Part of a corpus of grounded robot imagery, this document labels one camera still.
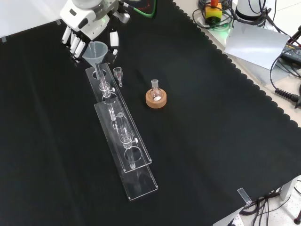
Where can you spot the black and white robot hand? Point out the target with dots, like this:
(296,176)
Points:
(81,16)

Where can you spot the pale silver board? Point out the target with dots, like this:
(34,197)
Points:
(254,44)

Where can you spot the clear round-bottom glass flask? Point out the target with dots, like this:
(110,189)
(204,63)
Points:
(156,93)

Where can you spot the grey tape piece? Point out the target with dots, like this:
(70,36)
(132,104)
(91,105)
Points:
(3,39)
(58,22)

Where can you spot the translucent plastic funnel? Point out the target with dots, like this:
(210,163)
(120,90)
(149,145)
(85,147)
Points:
(94,53)

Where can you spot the white cylindrical base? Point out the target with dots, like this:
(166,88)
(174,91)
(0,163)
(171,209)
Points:
(244,9)

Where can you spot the black power adapter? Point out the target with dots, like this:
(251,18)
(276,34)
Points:
(292,54)

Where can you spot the black bench cloth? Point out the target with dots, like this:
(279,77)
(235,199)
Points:
(211,122)

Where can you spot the yellow stop button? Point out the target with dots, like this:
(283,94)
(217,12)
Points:
(212,14)

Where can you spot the clear acrylic funnel stand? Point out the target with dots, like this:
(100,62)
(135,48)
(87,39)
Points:
(141,186)

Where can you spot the clear glass weighing funnel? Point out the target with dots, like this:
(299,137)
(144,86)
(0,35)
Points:
(117,73)

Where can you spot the black tripod leg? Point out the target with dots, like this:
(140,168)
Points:
(295,35)

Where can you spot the white table leg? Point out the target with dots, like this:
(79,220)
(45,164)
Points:
(290,188)

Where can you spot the clear tape strip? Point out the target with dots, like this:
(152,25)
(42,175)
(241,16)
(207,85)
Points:
(244,196)

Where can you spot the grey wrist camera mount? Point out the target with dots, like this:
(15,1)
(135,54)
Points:
(123,17)

